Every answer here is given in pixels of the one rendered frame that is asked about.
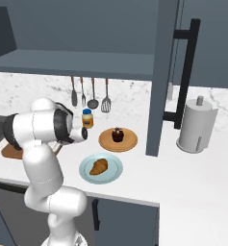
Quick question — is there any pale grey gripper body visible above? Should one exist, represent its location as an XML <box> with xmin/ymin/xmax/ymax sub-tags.
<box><xmin>51</xmin><ymin>142</ymin><xmax>63</xmax><ymax>157</ymax></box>

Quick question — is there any yellow jar with blue lid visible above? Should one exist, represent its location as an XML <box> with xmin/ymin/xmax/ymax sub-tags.
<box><xmin>81</xmin><ymin>109</ymin><xmax>94</xmax><ymax>130</ymax></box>

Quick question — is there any brown wooden cutting board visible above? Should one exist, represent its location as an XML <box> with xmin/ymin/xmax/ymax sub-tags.
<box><xmin>0</xmin><ymin>142</ymin><xmax>62</xmax><ymax>160</ymax></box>

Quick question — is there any golden brown croissant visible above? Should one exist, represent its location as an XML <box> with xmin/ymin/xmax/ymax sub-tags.
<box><xmin>89</xmin><ymin>158</ymin><xmax>110</xmax><ymax>177</ymax></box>

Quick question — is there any grey upper cabinet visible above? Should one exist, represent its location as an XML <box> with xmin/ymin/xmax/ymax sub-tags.
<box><xmin>0</xmin><ymin>0</ymin><xmax>165</xmax><ymax>81</ymax></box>

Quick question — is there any grey lower cabinet door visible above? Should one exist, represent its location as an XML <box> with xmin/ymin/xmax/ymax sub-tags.
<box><xmin>91</xmin><ymin>197</ymin><xmax>161</xmax><ymax>246</ymax></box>

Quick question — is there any open grey cabinet door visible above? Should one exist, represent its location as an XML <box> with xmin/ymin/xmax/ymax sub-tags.
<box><xmin>145</xmin><ymin>0</ymin><xmax>181</xmax><ymax>158</ymax></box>

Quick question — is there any closed grey upper cabinet door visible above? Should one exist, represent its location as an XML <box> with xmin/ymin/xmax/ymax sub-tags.
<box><xmin>169</xmin><ymin>0</ymin><xmax>228</xmax><ymax>90</ymax></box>

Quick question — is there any hanging grey fork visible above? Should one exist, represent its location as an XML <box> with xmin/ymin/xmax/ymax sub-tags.
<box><xmin>79</xmin><ymin>76</ymin><xmax>88</xmax><ymax>109</ymax></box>

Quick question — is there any hanging grey ladle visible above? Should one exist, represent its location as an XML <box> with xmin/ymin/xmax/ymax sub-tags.
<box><xmin>87</xmin><ymin>77</ymin><xmax>100</xmax><ymax>111</ymax></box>

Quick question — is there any light blue plate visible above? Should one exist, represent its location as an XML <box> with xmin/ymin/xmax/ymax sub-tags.
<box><xmin>78</xmin><ymin>152</ymin><xmax>124</xmax><ymax>185</ymax></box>

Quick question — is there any chocolate cupcake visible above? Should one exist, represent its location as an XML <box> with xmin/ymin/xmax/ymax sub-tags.
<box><xmin>111</xmin><ymin>127</ymin><xmax>125</xmax><ymax>143</ymax></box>

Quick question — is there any hanging slotted spatula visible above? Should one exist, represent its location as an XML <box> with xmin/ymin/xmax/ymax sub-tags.
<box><xmin>100</xmin><ymin>78</ymin><xmax>113</xmax><ymax>114</ymax></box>

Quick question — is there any round wooden plate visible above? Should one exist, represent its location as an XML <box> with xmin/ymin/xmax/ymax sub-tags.
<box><xmin>98</xmin><ymin>127</ymin><xmax>139</xmax><ymax>153</ymax></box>

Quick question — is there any dark grey dishwasher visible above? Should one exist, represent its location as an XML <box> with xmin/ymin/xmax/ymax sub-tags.
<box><xmin>0</xmin><ymin>180</ymin><xmax>52</xmax><ymax>246</ymax></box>

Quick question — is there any grey paper towel holder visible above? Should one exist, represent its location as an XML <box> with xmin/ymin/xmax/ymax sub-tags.
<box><xmin>176</xmin><ymin>95</ymin><xmax>219</xmax><ymax>155</ymax></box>

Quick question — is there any short black cabinet handle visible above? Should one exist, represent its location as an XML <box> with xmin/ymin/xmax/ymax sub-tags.
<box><xmin>91</xmin><ymin>198</ymin><xmax>101</xmax><ymax>232</ymax></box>

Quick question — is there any long black door handle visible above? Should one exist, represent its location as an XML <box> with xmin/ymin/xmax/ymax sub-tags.
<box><xmin>163</xmin><ymin>18</ymin><xmax>202</xmax><ymax>131</ymax></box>

